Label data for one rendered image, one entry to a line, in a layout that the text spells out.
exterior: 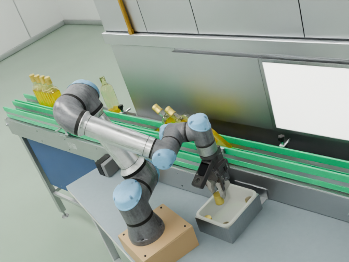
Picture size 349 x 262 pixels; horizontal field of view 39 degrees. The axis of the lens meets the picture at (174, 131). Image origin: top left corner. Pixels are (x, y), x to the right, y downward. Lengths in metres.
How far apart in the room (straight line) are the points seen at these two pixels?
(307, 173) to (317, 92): 0.31
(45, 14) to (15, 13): 0.54
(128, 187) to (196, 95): 0.63
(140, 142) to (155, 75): 0.82
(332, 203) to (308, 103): 0.39
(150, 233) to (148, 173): 0.23
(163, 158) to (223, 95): 0.61
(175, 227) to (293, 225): 0.46
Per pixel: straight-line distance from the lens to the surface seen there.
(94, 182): 2.62
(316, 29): 1.81
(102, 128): 1.73
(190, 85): 2.29
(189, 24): 2.15
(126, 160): 1.95
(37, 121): 3.13
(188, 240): 1.98
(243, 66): 2.03
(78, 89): 1.85
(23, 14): 8.30
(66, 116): 1.76
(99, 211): 2.41
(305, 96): 1.94
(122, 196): 1.88
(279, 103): 2.03
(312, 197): 1.98
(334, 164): 1.95
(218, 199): 1.94
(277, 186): 2.05
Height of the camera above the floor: 2.13
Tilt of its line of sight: 30 degrees down
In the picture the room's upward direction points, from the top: 19 degrees counter-clockwise
